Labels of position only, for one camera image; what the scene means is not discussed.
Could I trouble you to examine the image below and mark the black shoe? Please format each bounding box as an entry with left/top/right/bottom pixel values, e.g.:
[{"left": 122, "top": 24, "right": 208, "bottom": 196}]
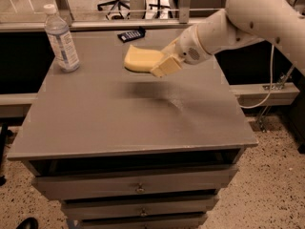
[{"left": 16, "top": 218, "right": 38, "bottom": 229}]

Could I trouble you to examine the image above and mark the grey drawer cabinet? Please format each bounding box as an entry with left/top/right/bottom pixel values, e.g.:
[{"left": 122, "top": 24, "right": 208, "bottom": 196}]
[{"left": 7, "top": 28, "right": 259, "bottom": 229}]

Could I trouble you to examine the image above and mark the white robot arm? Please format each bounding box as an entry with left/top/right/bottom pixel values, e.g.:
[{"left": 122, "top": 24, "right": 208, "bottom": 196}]
[{"left": 150, "top": 0, "right": 305, "bottom": 77}]

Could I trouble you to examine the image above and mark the middle drawer with knob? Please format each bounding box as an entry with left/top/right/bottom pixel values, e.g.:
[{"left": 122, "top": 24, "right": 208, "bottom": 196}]
[{"left": 62, "top": 193, "right": 219, "bottom": 220}]

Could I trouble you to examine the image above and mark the drawer with knob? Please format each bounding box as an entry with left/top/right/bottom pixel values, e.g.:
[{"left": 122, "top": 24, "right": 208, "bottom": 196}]
[
  {"left": 32, "top": 165, "right": 237, "bottom": 200},
  {"left": 62, "top": 193, "right": 219, "bottom": 220}
]

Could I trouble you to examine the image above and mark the top drawer with knob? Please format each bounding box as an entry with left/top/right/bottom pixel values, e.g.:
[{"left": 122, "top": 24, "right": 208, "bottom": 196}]
[{"left": 32, "top": 165, "right": 237, "bottom": 200}]

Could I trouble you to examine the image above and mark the yellow sponge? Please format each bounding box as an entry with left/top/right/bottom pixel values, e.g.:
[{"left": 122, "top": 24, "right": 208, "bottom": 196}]
[{"left": 124, "top": 45, "right": 164, "bottom": 73}]

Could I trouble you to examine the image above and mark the black office chair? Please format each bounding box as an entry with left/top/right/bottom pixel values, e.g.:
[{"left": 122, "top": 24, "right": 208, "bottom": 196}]
[{"left": 96, "top": 0, "right": 132, "bottom": 20}]

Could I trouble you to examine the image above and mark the bottom drawer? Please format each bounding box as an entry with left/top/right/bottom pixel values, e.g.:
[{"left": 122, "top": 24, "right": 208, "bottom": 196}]
[{"left": 81, "top": 213, "right": 207, "bottom": 229}]

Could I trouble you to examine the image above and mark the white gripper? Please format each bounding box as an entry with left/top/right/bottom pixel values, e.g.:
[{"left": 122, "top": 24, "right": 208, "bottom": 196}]
[{"left": 150, "top": 25, "right": 212, "bottom": 77}]

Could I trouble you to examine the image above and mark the white cable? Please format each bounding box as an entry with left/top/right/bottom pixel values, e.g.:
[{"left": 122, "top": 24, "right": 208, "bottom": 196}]
[{"left": 238, "top": 43, "right": 275, "bottom": 110}]

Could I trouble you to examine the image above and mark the clear plastic water bottle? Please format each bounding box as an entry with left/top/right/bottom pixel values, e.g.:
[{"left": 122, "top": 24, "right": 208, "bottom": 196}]
[{"left": 44, "top": 4, "right": 80, "bottom": 73}]

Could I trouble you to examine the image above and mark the dark blue remote control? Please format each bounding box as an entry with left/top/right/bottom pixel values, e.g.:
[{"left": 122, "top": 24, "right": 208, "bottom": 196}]
[{"left": 117, "top": 28, "right": 146, "bottom": 43}]

